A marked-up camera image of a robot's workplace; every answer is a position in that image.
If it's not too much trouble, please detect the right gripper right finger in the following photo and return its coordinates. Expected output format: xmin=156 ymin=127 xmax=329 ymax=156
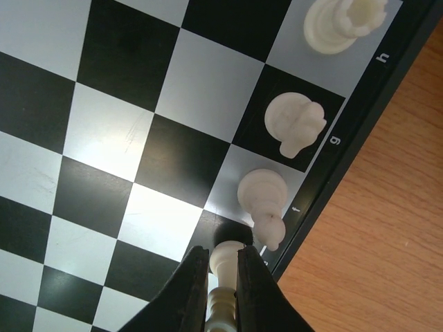
xmin=236 ymin=246 xmax=314 ymax=332

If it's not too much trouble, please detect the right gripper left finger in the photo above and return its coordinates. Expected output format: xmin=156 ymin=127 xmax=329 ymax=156
xmin=120 ymin=246 xmax=209 ymax=331

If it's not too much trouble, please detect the white bishop chess piece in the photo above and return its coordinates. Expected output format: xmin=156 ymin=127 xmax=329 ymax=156
xmin=237 ymin=169 xmax=288 ymax=251

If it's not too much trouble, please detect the white knight chess piece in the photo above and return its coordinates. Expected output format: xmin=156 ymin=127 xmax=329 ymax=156
xmin=264 ymin=92 xmax=327 ymax=159

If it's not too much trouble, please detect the white rook chess piece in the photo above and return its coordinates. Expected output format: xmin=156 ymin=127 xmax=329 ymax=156
xmin=303 ymin=0 xmax=388 ymax=55

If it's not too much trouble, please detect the black and silver chessboard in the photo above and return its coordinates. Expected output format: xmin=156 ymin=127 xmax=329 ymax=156
xmin=1 ymin=1 xmax=442 ymax=331

